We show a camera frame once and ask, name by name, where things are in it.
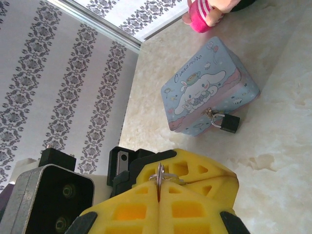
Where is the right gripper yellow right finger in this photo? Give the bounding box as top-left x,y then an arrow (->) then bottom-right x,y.
158,182 -> 251,234

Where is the aluminium frame post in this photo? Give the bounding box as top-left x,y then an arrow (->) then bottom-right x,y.
46,0 -> 142,52

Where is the brass key with ring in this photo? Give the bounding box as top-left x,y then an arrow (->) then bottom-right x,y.
148,162 -> 186,197

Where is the small black padlock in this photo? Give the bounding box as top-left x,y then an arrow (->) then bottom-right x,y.
211,110 -> 241,135

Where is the plush doll with pink hat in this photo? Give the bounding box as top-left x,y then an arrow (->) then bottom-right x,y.
182,0 -> 260,34

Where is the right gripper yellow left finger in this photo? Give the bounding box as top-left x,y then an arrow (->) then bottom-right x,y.
67,181 -> 160,234

